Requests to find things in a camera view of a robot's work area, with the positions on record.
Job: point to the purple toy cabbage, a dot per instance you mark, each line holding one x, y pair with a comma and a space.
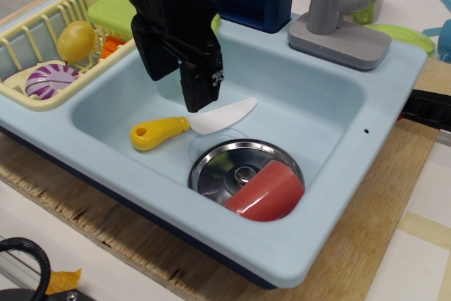
46, 81

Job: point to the yellow toy potato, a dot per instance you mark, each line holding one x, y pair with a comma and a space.
76, 41

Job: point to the light blue toy sink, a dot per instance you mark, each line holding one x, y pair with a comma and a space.
331, 119

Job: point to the green plastic plate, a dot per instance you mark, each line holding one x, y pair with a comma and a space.
406, 35

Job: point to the steel pot lid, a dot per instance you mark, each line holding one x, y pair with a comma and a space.
226, 167

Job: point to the red plastic cup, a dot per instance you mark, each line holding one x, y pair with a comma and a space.
270, 195

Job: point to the orange toy carrot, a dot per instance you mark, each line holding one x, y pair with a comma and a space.
111, 44

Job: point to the black clamp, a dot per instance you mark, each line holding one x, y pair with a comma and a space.
428, 108

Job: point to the orange tape piece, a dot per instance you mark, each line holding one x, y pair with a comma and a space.
61, 281

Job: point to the grey toy faucet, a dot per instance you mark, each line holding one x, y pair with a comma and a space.
322, 32

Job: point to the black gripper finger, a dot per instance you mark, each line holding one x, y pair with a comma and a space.
157, 61
199, 88

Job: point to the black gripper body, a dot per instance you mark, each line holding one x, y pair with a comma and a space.
206, 56

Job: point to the yellow handled toy knife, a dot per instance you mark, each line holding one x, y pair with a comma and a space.
149, 134

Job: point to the cream dish rack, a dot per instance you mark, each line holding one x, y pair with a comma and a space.
31, 43

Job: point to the green plastic cutting board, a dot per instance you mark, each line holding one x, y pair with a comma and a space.
112, 12

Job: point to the wooden base board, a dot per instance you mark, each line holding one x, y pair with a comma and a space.
391, 243

